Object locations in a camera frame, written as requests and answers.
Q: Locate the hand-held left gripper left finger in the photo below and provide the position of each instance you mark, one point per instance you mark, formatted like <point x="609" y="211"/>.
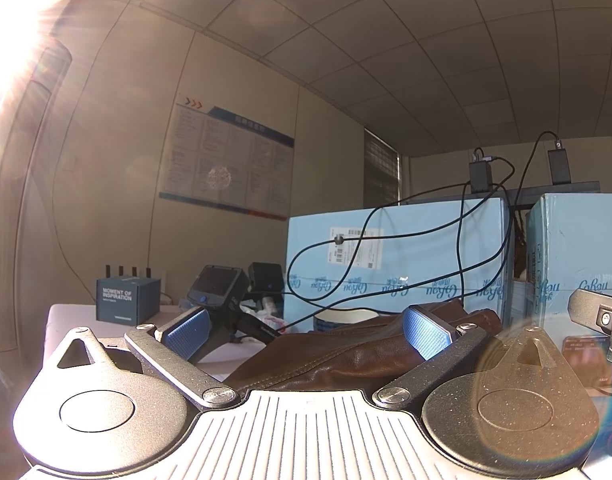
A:
<point x="186" y="334"/>

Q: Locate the crumpled white wrapper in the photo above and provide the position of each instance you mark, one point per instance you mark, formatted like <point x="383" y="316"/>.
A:
<point x="266" y="310"/>

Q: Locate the large light blue cardboard box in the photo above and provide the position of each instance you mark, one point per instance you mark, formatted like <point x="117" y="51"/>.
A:
<point x="576" y="260"/>

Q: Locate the black handheld screen device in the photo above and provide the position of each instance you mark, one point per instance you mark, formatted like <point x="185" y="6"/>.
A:
<point x="221" y="290"/>

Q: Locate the small dark blue box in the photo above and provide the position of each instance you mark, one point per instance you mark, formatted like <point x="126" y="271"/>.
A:
<point x="126" y="297"/>

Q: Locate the grey window blind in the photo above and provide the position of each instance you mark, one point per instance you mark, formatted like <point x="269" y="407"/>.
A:
<point x="381" y="170"/>

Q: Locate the wall poster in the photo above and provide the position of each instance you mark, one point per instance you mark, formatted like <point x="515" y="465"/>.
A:
<point x="226" y="155"/>

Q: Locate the black charger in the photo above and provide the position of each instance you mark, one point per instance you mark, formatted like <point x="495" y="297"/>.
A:
<point x="481" y="176"/>
<point x="559" y="165"/>

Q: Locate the light blue box with label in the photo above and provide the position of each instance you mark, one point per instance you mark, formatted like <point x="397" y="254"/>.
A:
<point x="401" y="250"/>

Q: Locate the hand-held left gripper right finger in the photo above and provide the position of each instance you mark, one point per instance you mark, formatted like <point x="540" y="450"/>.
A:
<point x="428" y="332"/>

